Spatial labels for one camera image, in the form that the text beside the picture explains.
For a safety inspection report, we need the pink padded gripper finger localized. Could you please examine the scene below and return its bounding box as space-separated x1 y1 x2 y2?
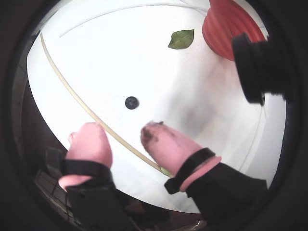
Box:
45 122 138 231
140 121 268 217

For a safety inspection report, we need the dark blueberry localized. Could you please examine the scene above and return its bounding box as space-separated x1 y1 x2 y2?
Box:
125 96 140 110

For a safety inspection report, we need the medium green leaf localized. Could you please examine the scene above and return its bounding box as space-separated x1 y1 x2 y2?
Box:
167 29 195 50

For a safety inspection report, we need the curved wooden stick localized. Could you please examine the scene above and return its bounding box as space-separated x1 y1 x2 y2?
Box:
40 32 174 179

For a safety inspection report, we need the black camera module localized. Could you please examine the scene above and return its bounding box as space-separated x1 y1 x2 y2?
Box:
231 32 289 106

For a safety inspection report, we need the red collapsible silicone cup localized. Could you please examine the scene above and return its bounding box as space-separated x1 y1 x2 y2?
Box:
201 0 268 62

